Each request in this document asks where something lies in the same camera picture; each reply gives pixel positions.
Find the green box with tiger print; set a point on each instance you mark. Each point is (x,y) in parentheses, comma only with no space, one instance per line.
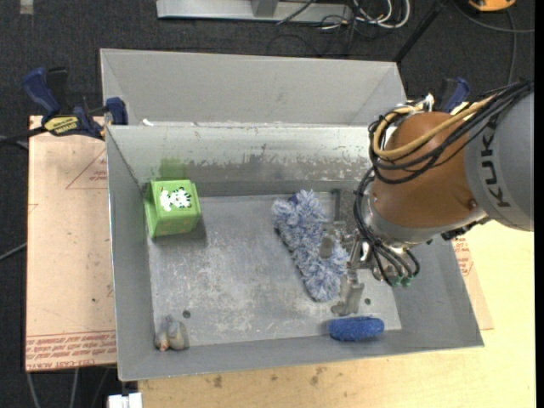
(172,211)

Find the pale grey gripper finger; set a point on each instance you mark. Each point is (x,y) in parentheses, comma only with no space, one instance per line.
(326,245)
(351,295)

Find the blue and white fluffy duster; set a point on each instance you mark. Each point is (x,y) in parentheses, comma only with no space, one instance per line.
(304,236)

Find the grey metal bin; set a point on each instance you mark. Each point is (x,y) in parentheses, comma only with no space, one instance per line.
(238,270)

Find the grey toy bird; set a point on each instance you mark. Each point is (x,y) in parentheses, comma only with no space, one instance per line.
(173,337)

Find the brown cardboard board red print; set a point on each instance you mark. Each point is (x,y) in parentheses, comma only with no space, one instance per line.
(68,236)

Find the blue sponge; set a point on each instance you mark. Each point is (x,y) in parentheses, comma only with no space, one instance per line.
(356,328)

